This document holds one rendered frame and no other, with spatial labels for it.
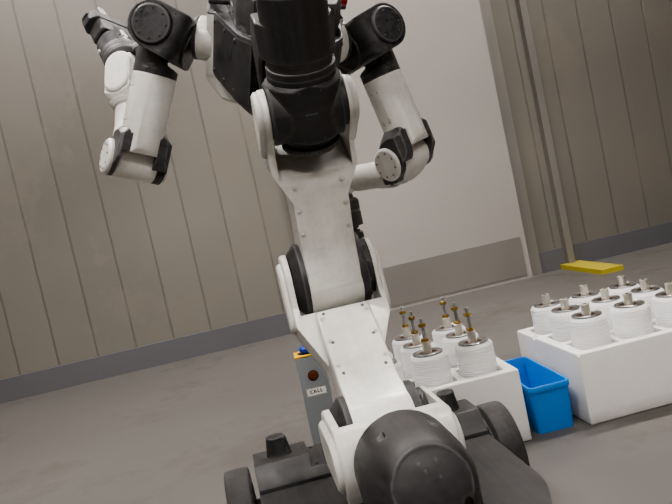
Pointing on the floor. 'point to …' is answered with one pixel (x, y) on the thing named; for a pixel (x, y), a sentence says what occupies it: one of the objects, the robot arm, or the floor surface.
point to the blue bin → (544, 396)
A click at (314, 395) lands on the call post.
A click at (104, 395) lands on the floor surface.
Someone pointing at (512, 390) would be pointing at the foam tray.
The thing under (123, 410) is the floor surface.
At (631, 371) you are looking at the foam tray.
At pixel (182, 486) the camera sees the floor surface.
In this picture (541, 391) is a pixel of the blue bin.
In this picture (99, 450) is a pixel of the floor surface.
